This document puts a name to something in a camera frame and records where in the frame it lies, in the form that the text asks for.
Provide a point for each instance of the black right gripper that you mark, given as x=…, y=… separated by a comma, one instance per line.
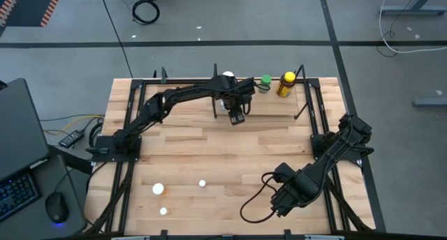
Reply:
x=284, y=203

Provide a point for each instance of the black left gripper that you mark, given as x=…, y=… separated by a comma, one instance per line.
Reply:
x=237, y=93

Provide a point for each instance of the green medicine bottle green cap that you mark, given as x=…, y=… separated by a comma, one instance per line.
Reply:
x=265, y=79

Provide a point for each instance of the amber bottle yellow cap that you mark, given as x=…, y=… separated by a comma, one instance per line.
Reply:
x=285, y=88

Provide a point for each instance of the small pink pill bottle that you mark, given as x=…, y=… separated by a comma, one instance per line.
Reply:
x=202, y=182

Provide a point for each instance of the orange bottle wide white cap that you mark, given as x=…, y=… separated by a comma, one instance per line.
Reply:
x=158, y=188

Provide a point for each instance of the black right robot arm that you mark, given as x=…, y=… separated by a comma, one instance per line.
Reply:
x=331, y=152

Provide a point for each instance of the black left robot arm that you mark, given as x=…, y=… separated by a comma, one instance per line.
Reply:
x=181, y=91

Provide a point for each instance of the wooden shelf board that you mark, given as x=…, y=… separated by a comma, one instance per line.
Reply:
x=272, y=105

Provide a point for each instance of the small white-capped pill bottle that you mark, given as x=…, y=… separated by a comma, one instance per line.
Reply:
x=163, y=211

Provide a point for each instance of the black power adapter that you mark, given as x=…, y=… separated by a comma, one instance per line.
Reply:
x=71, y=139

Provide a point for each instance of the grey metal floor foot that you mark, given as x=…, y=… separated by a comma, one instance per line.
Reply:
x=431, y=101

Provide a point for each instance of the dark grey side desk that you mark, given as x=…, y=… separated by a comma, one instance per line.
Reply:
x=78, y=198

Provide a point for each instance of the grey metal desk base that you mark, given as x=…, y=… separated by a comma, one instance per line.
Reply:
x=412, y=10

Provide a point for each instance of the black computer mouse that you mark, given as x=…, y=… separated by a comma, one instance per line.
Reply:
x=56, y=206

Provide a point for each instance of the orange striped black floor mat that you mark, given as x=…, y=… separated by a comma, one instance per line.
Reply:
x=28, y=6

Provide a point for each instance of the backlit black keyboard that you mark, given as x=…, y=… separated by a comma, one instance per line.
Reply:
x=17, y=194

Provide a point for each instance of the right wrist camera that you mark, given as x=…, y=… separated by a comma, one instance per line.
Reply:
x=284, y=173

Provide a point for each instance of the black metal shelf frame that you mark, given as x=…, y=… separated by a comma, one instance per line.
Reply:
x=301, y=90

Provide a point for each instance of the black aluminium table frame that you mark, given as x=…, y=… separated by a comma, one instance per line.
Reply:
x=123, y=212

